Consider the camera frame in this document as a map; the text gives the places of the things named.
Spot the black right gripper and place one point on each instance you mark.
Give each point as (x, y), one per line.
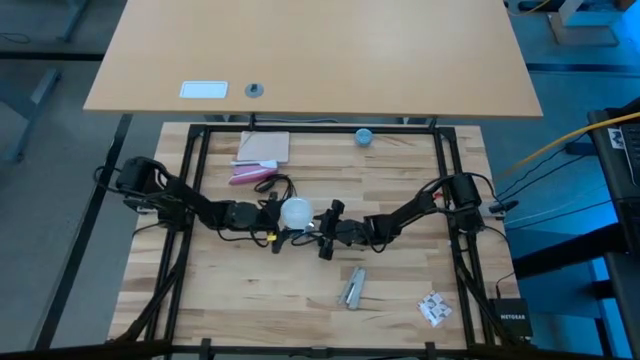
(337, 231)

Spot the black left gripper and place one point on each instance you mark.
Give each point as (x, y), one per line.
(264, 219)

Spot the white floodlight bulb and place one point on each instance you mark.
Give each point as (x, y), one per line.
(296, 213)

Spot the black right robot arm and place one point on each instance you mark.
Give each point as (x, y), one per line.
(405, 212)

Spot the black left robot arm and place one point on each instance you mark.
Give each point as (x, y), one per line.
(195, 205)

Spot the pink and white stapler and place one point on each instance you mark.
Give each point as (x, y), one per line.
(250, 174)

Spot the grey metal stapler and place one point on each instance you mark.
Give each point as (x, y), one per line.
(353, 289)

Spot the white rectangular desk plate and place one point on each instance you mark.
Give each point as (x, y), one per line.
(204, 90)

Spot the large tan wooden desk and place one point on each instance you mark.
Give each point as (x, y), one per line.
(320, 55)

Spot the grey table leg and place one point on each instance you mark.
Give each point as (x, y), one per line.
(35, 100)

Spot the black drawer cabinet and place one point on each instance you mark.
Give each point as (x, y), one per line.
(625, 200)

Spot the grey metal stand base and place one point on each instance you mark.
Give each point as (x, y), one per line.
(582, 30)

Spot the black aluminium rig frame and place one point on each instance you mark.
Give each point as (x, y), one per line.
(320, 128)

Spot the black Netgear network switch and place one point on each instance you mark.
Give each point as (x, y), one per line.
(512, 317)

